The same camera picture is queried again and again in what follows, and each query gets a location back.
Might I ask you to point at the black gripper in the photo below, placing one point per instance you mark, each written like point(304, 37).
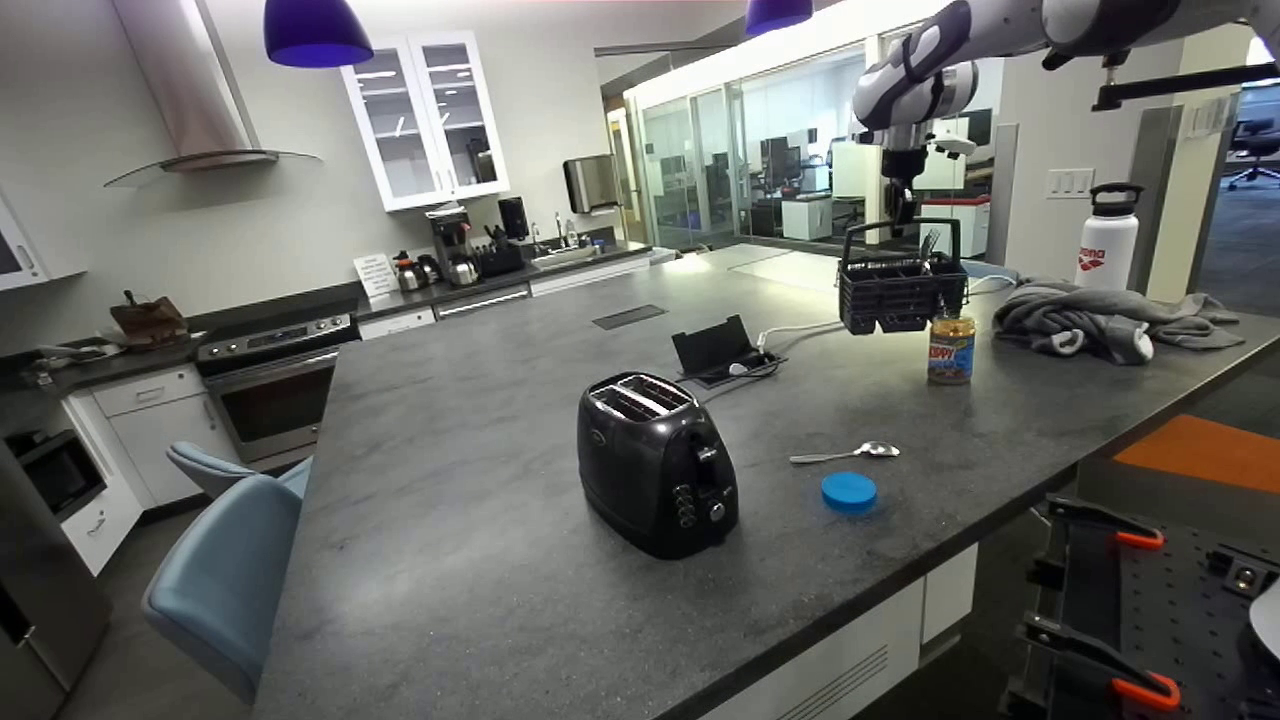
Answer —
point(906, 169)

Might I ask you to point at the grey plastic cutlery holder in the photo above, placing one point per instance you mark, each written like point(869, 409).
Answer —
point(903, 299)

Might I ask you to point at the silver spoon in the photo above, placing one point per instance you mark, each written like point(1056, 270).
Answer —
point(854, 454)

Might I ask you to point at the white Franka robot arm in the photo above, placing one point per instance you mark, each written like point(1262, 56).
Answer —
point(932, 81)

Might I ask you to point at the black counter outlet box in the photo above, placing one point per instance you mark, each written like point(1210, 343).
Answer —
point(713, 348)

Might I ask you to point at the metal counter vent grille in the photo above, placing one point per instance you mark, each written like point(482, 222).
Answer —
point(631, 317)

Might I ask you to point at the orange-lidded blue can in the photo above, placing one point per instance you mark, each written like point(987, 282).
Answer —
point(948, 359)

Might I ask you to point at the white water bottle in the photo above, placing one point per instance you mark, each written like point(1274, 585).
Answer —
point(1106, 244)

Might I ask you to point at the purple pendant lamp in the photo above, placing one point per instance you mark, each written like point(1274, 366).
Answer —
point(316, 33)
point(778, 13)

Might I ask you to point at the grey crumpled cloth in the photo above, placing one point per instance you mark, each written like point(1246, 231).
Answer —
point(1132, 322)

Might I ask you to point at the blue plastic jar lid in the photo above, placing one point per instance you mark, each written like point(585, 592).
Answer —
point(851, 492)

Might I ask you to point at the steel paper towel dispenser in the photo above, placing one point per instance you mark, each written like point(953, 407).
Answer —
point(588, 186)

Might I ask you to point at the black toaster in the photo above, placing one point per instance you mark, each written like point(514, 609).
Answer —
point(652, 466)

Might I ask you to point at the black office chair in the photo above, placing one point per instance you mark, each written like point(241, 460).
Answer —
point(1256, 144)

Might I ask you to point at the black orange bar clamp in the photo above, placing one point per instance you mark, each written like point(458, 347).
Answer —
point(1145, 694)
point(1141, 540)

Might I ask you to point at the black coffee machine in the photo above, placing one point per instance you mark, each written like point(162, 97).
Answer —
point(449, 243)

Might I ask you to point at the black robot cart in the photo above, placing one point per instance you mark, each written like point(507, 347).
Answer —
point(1202, 601)

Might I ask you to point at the white glass door cabinet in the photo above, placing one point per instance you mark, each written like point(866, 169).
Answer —
point(426, 121)

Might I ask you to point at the steel kitchen oven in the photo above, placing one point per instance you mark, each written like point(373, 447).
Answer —
point(277, 387)

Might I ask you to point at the light blue chair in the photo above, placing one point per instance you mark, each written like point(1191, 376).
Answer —
point(224, 573)
point(224, 466)

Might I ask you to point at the steel range hood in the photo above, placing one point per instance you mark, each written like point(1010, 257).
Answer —
point(186, 81)

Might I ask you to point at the white kitchen drawer unit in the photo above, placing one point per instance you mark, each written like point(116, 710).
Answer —
point(159, 427)

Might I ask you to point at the stainless steel fridge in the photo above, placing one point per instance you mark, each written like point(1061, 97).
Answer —
point(42, 601)

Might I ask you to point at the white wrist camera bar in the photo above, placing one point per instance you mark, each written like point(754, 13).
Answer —
point(948, 137)

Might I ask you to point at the white wall light switch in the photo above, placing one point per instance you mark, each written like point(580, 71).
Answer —
point(1070, 186)

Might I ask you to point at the black horizontal mount bar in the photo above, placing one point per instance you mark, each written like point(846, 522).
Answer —
point(1185, 81)

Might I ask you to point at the black wall appliance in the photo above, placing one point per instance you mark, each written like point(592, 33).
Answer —
point(514, 222)

